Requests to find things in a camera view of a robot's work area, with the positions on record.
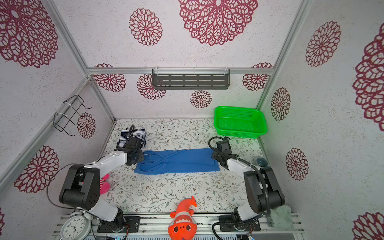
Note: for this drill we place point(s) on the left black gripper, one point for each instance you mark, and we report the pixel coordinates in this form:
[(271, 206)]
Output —
[(141, 157)]

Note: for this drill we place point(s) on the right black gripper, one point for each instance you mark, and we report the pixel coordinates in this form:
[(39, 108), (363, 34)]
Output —
[(214, 156)]

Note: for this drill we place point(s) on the blue white striped tank top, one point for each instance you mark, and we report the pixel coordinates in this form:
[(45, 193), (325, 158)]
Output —
[(125, 134)]

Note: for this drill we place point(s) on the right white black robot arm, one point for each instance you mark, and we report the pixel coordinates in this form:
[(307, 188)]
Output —
[(263, 191)]

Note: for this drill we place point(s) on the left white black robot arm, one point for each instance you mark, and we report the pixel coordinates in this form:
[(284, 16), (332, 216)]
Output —
[(81, 188)]

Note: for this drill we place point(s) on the green plastic basket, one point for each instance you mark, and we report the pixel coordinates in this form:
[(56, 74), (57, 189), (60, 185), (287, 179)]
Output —
[(239, 122)]

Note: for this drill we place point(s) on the grey blue cup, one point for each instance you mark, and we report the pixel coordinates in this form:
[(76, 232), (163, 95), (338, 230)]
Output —
[(261, 162)]

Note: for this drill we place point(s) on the pink white plush doll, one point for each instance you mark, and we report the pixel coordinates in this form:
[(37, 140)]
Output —
[(104, 185)]

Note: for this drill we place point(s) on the red fish plush toy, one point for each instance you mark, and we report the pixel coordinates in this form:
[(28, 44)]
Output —
[(183, 226)]

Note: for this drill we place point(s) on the green folded towel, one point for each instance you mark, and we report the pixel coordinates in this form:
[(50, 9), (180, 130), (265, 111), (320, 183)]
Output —
[(281, 218)]

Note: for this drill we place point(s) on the white alarm clock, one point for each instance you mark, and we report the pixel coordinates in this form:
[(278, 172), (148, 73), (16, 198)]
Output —
[(77, 227)]

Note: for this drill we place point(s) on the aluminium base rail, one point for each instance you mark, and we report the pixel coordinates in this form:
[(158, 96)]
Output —
[(155, 227)]

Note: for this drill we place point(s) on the black wire rack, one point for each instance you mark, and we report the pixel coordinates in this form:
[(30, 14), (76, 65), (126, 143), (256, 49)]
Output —
[(62, 119)]

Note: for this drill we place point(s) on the grey wall shelf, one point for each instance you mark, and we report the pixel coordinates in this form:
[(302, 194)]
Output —
[(182, 81)]

